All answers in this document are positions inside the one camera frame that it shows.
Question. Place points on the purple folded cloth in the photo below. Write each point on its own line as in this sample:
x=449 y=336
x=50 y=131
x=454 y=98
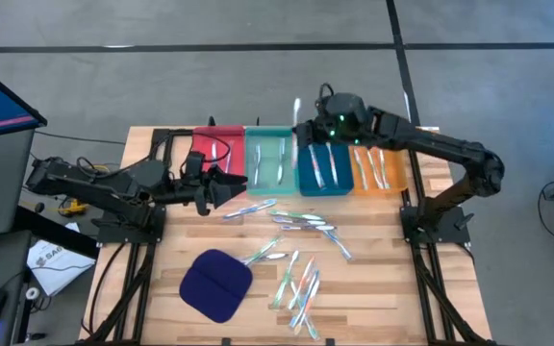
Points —
x=215 y=286

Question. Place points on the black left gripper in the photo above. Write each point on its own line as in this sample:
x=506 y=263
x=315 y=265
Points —
x=190 y=191

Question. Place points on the black side desk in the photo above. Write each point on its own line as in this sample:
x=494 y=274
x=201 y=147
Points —
x=3 y=259

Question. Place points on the white tape roll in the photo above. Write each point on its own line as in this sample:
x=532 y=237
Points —
x=27 y=293

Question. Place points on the orange plastic bin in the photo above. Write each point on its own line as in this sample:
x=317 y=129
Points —
x=397 y=168

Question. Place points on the yellow hand tool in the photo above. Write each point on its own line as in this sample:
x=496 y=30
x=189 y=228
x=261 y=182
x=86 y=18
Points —
x=72 y=209

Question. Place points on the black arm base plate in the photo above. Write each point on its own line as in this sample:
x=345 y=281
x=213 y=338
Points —
x=450 y=226
x=113 y=233

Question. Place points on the teal plastic bin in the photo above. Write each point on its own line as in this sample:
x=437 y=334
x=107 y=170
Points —
x=269 y=163

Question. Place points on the pink plastic bin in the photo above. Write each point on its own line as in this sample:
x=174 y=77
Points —
x=238 y=154

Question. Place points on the black table edge clamp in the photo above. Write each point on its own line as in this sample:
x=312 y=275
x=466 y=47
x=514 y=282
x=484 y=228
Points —
x=330 y=342
x=226 y=342

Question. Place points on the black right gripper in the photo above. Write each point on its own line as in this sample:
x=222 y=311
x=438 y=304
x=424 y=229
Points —
x=325 y=134

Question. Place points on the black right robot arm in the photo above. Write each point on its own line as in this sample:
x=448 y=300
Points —
x=440 y=144

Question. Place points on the white paper sheet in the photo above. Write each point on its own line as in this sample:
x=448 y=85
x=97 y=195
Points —
x=56 y=269

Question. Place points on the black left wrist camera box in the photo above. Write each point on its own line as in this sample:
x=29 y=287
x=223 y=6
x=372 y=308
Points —
x=194 y=165

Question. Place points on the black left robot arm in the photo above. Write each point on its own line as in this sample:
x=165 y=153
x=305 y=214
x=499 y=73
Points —
x=89 y=182

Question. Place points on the blue plastic bin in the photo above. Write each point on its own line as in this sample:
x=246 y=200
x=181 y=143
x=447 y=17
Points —
x=302 y=178

